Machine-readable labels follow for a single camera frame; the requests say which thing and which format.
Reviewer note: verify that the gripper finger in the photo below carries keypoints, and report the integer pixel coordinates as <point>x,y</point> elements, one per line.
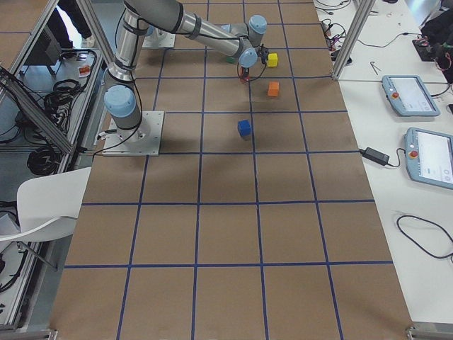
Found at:
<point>245,74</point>

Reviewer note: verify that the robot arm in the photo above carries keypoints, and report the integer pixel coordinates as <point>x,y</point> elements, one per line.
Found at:
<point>154,25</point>

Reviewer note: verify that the yellow block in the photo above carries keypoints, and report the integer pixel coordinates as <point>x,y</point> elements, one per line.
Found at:
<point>272,60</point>

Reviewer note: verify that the orange block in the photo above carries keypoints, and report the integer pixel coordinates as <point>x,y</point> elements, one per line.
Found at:
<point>273,89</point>

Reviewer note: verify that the blue block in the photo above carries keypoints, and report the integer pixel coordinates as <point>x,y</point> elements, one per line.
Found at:
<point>244,128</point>

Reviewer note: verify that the hex key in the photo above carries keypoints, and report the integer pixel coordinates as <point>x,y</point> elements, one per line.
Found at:
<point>375,69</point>

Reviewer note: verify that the black power adapter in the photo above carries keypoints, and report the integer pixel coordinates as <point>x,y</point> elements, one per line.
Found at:
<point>375,156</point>

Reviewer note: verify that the red snack packet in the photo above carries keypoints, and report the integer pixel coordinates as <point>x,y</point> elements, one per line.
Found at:
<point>84,71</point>

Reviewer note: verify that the far teach pendant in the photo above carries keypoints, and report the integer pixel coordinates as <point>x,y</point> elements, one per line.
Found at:
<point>408,96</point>

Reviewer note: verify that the teach pendant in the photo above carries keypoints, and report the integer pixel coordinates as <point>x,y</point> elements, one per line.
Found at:
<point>429,157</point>
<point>408,96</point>

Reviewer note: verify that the near teach pendant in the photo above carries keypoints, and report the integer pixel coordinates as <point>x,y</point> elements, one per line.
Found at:
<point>429,157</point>

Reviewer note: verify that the white chair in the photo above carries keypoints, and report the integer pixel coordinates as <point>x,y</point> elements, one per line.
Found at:
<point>48,207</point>

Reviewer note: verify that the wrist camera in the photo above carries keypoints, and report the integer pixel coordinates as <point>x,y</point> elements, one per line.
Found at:
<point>263,53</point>

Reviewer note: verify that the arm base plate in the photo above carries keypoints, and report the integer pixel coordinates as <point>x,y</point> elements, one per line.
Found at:
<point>145,141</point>
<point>158,39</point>

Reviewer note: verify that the aluminium frame post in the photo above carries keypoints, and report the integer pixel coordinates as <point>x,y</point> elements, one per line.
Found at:
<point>356,26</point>

